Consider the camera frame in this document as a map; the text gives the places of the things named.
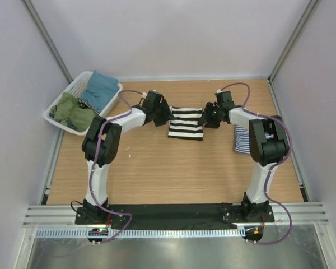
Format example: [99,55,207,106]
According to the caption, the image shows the olive green garment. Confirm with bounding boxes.
[49,92,97,132]

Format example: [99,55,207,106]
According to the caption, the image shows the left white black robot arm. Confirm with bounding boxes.
[75,90,174,224]

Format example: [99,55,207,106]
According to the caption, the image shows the blue white striped tank top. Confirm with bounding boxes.
[234,125,272,155]

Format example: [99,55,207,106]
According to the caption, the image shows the dark striped garment in basket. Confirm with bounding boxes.
[77,98,99,115]

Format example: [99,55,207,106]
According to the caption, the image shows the black white striped garment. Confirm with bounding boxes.
[167,106,204,141]

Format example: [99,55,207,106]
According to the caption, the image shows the white slotted cable duct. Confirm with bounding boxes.
[36,227,245,239]

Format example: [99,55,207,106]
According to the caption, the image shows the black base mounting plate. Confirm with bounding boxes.
[76,202,275,230]

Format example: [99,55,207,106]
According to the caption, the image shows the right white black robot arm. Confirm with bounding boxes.
[198,91,291,222]

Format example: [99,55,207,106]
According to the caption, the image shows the teal folded cloth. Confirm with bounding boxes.
[79,71,119,113]

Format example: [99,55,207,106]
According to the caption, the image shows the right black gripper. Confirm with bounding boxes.
[198,102,222,129]

